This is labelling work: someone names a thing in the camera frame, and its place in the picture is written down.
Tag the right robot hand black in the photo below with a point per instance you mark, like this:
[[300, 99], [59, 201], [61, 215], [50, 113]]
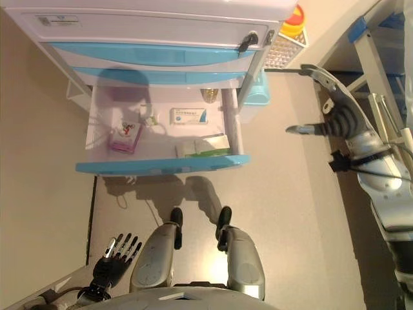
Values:
[[342, 119]]

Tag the left robot hand black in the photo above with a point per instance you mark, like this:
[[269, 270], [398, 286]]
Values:
[[106, 268]]

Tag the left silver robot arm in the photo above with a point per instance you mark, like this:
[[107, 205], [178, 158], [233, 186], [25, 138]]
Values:
[[95, 292]]

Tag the white blue medicine box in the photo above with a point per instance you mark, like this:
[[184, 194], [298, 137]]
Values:
[[188, 116]]

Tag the light blue lidded bin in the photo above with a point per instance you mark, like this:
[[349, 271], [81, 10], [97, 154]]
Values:
[[256, 93]]

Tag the yellow sharps container red lid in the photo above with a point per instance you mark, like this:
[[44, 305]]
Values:
[[293, 19]]

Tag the black cabinet key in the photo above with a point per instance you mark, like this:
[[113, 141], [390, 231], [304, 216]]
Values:
[[246, 40]]

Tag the flat green white box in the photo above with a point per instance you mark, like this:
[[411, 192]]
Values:
[[213, 143]]

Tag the pink cartoon print box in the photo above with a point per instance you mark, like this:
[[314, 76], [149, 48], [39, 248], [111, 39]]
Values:
[[126, 135]]

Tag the clear jar yellow contents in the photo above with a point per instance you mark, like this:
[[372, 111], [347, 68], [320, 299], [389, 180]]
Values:
[[209, 95]]

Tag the white gauze packet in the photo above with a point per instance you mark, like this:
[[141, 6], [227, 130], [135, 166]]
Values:
[[185, 150]]

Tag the white medical cabinet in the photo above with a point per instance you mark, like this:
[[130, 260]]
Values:
[[145, 29]]

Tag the cabinet label sticker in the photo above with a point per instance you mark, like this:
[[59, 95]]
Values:
[[58, 21]]

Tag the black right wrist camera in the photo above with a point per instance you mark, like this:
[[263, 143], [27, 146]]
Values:
[[340, 161]]

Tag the white side bracket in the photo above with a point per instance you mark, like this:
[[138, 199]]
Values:
[[75, 92]]

